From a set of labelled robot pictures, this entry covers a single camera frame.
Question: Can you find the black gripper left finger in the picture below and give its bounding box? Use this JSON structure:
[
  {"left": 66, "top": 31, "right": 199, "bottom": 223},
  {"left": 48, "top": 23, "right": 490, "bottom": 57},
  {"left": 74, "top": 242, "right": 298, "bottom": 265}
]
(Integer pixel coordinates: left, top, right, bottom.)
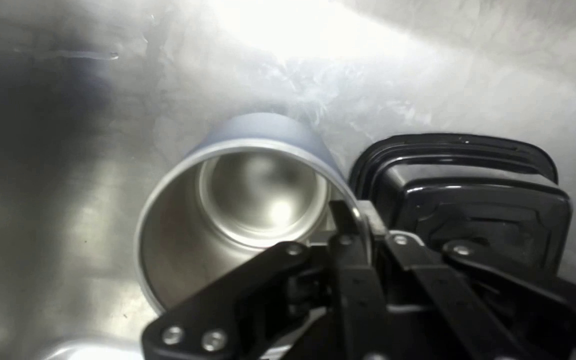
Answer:
[{"left": 141, "top": 199, "right": 394, "bottom": 360}]

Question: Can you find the dark blue steel-lined cup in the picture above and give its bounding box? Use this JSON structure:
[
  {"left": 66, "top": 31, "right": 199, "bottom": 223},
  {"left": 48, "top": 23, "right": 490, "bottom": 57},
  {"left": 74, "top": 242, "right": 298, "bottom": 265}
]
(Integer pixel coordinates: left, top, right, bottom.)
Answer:
[{"left": 134, "top": 110, "right": 365, "bottom": 316}]

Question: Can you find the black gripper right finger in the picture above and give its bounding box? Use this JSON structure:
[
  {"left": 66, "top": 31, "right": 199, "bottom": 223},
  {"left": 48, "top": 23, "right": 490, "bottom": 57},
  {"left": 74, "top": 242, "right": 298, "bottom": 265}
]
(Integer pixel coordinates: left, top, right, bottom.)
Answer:
[{"left": 367, "top": 207, "right": 576, "bottom": 360}]

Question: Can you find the stainless steel sink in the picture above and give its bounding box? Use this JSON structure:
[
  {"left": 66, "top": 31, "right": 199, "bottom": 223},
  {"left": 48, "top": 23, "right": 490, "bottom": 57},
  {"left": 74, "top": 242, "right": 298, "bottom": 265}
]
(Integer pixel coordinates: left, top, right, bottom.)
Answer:
[{"left": 0, "top": 0, "right": 576, "bottom": 360}]

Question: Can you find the black plastic food container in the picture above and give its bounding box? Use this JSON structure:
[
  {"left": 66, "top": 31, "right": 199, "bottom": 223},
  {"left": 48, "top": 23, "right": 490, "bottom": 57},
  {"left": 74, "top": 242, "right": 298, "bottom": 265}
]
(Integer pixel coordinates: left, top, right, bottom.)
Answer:
[{"left": 348, "top": 132, "right": 574, "bottom": 282}]

